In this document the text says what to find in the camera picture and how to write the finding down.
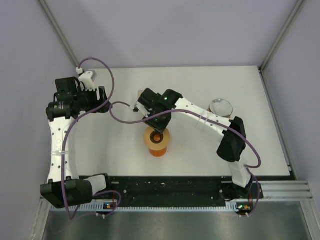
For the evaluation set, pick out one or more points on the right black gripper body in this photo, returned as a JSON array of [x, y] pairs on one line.
[[159, 124]]

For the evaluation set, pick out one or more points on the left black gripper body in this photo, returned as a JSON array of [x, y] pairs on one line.
[[88, 100]]

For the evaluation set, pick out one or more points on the orange filter box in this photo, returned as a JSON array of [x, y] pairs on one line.
[[142, 98]]

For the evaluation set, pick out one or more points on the orange liquid glass flask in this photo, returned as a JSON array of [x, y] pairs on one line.
[[157, 149]]

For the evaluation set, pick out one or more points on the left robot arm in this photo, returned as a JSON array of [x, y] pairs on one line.
[[64, 186]]

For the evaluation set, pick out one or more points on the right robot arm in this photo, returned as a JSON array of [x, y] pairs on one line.
[[229, 133]]

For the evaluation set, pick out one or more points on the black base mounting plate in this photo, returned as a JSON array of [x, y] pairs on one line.
[[177, 191]]

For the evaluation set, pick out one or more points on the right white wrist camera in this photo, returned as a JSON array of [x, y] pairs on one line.
[[137, 107]]

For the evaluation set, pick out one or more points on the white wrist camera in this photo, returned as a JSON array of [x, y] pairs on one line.
[[87, 78], [137, 107]]

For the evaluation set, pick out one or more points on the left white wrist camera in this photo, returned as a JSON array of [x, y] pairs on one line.
[[87, 78]]

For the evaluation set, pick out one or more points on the left aluminium frame post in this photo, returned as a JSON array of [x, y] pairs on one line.
[[58, 32]]

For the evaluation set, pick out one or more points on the aluminium frame post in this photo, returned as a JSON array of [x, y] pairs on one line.
[[58, 32], [299, 4]]

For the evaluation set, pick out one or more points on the right aluminium frame post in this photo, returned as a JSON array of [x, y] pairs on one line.
[[299, 4]]

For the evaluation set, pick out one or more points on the grey slotted cable duct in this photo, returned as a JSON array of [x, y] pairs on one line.
[[105, 207]]

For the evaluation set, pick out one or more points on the aluminium front rail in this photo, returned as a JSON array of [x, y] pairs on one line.
[[277, 190]]

